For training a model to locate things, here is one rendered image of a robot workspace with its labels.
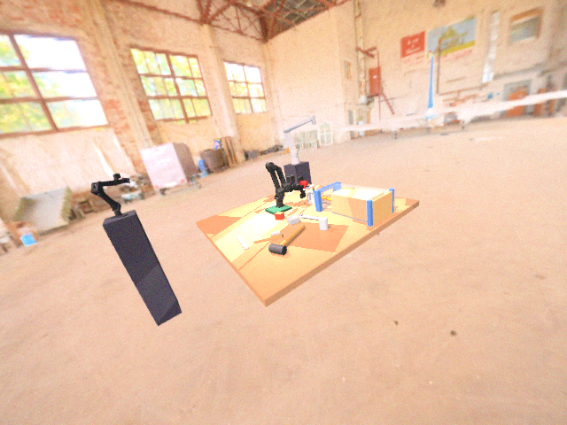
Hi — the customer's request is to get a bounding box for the mallet with grey head and wooden handle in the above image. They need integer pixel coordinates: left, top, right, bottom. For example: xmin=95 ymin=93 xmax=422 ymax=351
xmin=268 ymin=225 xmax=306 ymax=255

